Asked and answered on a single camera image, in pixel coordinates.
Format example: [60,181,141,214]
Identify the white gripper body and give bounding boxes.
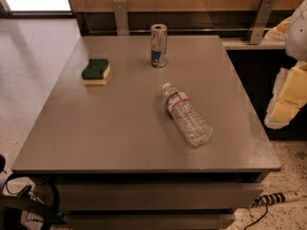
[285,0,307,61]

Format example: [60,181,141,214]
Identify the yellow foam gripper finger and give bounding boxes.
[264,17,291,41]
[264,61,307,129]

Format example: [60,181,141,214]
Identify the clear plastic water bottle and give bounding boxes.
[162,83,213,148]

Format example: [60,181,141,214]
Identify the white power strip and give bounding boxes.
[251,191,303,208]

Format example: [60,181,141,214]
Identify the silver blue energy drink can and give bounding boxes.
[151,24,168,68]

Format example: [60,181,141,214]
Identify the grey drawer cabinet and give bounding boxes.
[12,36,280,230]

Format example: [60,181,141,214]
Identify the green yellow sponge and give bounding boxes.
[82,58,110,85]

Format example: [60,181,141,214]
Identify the right metal bracket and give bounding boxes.
[247,0,276,45]

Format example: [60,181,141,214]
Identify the metal bracket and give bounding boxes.
[112,0,130,35]
[247,0,276,45]

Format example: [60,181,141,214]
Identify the left metal bracket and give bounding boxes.
[112,0,130,35]

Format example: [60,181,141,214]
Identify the metal rail bar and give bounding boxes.
[87,28,254,35]

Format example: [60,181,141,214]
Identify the black cable bundle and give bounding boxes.
[0,153,65,230]

